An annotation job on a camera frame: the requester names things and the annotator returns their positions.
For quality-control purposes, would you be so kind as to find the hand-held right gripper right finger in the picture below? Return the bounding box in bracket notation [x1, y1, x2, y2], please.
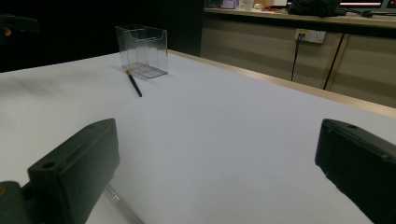
[315, 118, 396, 224]

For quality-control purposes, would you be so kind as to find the long wooden counter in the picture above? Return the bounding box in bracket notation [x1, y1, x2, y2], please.
[204, 7, 396, 40]

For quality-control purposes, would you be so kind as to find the clear acrylic divided holder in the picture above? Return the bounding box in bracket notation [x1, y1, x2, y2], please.
[115, 24, 169, 79]

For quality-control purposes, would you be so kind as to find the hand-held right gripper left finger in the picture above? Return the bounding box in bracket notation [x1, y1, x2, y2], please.
[27, 118, 121, 224]

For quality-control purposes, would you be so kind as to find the black bag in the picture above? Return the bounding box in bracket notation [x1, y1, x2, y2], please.
[288, 0, 342, 18]

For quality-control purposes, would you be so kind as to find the white wall socket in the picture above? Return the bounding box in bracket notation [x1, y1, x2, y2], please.
[294, 28, 327, 45]

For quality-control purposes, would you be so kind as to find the dark paintbrush with orange end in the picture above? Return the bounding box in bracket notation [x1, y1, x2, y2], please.
[124, 68, 143, 98]

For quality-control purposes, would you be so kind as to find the black wall socket cable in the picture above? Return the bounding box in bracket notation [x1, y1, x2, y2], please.
[290, 33, 304, 82]

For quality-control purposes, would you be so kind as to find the grey metal strip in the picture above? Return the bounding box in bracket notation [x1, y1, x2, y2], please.
[104, 185, 146, 224]

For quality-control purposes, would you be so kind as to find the white table cover sheet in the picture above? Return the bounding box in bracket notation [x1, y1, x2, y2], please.
[0, 49, 396, 224]

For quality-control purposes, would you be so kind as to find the monitor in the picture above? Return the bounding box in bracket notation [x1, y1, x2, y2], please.
[339, 0, 396, 13]

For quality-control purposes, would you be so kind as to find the white cup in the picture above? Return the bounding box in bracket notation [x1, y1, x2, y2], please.
[238, 0, 255, 12]

